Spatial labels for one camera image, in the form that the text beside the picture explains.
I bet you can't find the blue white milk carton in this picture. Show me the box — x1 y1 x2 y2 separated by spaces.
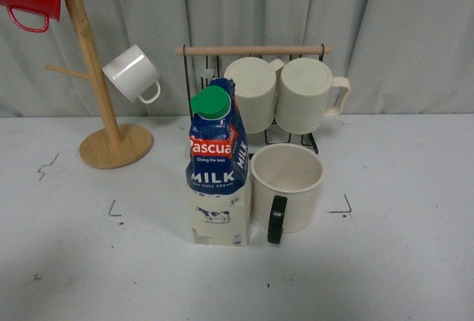
186 78 251 246

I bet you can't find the cream mug black handle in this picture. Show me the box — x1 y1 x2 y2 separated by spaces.
250 143 324 245

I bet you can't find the left cream ribbed mug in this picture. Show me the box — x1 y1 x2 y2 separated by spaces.
224 57 284 134

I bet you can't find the cream ribbed mug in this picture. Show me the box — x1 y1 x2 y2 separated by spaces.
224 57 284 134
275 58 350 134

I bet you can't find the right cream ribbed mug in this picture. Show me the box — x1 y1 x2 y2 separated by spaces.
275 58 350 134

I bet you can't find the wooden mug tree stand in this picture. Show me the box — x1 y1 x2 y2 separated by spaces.
45 0 153 169

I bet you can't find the white enamel mug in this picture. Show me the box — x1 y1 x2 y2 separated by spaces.
102 44 161 105

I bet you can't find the grey backdrop curtain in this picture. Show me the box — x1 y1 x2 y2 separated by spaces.
0 0 474 118

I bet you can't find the black wire cup rack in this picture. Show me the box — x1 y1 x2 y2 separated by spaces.
176 44 332 136

